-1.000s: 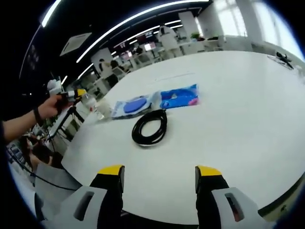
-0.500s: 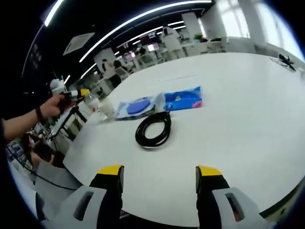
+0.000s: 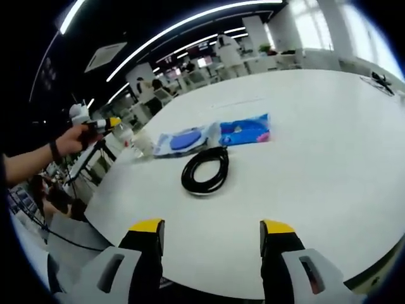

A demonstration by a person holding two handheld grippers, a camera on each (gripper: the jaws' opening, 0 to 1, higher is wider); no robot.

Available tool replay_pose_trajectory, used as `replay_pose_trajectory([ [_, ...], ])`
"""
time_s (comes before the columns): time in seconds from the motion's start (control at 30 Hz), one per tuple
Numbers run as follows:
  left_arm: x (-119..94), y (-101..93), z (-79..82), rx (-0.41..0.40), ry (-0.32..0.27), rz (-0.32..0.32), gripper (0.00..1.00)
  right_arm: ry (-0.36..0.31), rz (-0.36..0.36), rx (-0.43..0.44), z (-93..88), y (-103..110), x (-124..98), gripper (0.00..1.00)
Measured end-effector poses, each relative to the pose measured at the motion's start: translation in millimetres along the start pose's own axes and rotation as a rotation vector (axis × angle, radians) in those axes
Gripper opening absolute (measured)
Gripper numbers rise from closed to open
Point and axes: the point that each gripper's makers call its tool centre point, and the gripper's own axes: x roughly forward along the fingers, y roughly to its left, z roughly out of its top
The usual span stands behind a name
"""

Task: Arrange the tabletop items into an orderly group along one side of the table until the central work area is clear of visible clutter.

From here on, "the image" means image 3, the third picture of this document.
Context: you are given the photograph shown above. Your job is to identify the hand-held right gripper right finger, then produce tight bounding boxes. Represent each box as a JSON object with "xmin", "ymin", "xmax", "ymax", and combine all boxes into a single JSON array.
[{"xmin": 259, "ymin": 218, "xmax": 354, "ymax": 304}]

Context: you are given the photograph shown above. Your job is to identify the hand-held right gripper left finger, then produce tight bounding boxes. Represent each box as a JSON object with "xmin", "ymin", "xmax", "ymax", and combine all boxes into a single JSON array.
[{"xmin": 68, "ymin": 218, "xmax": 166, "ymax": 304}]

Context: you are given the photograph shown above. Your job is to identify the clear plastic water bottle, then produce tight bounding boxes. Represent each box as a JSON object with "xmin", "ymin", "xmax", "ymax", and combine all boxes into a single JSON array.
[{"xmin": 111, "ymin": 121, "xmax": 140, "ymax": 158}]

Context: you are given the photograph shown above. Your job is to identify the white paper cup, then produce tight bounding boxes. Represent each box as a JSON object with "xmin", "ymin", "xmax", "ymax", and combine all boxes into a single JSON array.
[{"xmin": 130, "ymin": 129, "xmax": 156, "ymax": 157}]

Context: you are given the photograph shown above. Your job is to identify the large white blue plastic package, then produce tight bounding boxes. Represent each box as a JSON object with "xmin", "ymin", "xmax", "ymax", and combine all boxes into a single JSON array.
[{"xmin": 153, "ymin": 123, "xmax": 221, "ymax": 159}]

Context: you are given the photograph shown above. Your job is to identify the small blue flower packet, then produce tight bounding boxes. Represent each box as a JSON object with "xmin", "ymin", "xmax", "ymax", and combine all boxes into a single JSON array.
[{"xmin": 218, "ymin": 113, "xmax": 273, "ymax": 148}]

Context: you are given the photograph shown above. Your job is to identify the white tabletop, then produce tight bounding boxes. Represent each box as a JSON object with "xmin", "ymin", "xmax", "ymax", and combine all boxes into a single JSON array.
[{"xmin": 85, "ymin": 68, "xmax": 405, "ymax": 301}]

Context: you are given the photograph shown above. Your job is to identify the black items on tabletop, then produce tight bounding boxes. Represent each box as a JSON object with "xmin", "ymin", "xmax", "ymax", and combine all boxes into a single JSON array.
[{"xmin": 363, "ymin": 71, "xmax": 396, "ymax": 96}]

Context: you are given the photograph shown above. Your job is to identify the person's left hand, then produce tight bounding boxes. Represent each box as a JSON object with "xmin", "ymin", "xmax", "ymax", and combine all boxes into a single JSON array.
[{"xmin": 59, "ymin": 123, "xmax": 96, "ymax": 158}]

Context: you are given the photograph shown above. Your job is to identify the black tripod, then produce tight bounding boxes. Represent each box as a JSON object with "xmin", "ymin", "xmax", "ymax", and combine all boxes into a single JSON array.
[{"xmin": 64, "ymin": 138, "xmax": 118, "ymax": 188}]

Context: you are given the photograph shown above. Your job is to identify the black wristband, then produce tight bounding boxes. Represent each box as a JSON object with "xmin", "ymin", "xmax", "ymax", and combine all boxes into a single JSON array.
[{"xmin": 48, "ymin": 139, "xmax": 63, "ymax": 162}]

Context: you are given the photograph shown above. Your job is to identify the ceiling air conditioner vent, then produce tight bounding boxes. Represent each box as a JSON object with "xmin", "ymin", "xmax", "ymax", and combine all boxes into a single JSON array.
[{"xmin": 84, "ymin": 42, "xmax": 128, "ymax": 73}]

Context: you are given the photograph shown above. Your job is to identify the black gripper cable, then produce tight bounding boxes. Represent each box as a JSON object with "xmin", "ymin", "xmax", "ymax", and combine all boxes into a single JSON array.
[{"xmin": 8, "ymin": 189, "xmax": 106, "ymax": 253}]

